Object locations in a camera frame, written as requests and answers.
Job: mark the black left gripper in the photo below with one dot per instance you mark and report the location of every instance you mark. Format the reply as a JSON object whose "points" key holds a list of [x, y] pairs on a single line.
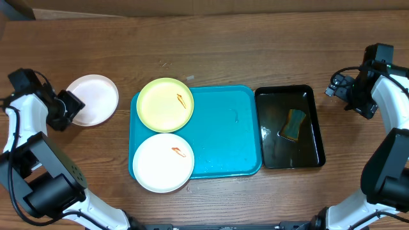
{"points": [[78, 105]]}

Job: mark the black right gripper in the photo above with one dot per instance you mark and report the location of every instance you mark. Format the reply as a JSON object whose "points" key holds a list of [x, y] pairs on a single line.
{"points": [[341, 87]]}

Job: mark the white plate with sauce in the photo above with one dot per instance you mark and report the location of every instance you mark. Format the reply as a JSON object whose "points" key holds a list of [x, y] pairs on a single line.
{"points": [[100, 96]]}

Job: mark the green yellow sponge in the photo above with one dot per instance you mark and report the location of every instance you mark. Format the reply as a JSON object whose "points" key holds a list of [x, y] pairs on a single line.
{"points": [[291, 128]]}

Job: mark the yellow-green plate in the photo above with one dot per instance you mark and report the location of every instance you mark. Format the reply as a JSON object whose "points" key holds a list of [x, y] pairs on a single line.
{"points": [[165, 105]]}

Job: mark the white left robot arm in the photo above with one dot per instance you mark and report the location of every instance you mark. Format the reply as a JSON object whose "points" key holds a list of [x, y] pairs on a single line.
{"points": [[44, 185]]}

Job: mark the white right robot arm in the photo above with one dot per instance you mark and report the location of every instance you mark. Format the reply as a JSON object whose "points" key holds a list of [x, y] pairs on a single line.
{"points": [[384, 182]]}

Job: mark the black water tray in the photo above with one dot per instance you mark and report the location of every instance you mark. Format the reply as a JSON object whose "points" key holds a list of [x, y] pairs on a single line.
{"points": [[273, 105]]}

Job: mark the blue serving tray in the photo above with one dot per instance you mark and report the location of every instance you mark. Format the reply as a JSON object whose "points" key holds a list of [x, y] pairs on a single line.
{"points": [[223, 132]]}

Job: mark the white front plate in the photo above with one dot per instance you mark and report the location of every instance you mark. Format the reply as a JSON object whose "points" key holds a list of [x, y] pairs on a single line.
{"points": [[163, 163]]}

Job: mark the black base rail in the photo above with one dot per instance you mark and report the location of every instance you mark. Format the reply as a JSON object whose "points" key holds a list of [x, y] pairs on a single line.
{"points": [[285, 225]]}

